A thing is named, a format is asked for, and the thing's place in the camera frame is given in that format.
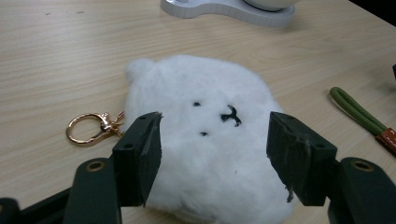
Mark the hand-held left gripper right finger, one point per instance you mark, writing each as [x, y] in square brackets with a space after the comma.
[299, 155]

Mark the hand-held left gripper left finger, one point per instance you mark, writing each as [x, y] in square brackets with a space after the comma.
[137, 155]

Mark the white plush bear pouch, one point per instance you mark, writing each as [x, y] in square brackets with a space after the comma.
[202, 84]

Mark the white key hook stand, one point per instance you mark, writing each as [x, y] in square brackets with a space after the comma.
[218, 12]

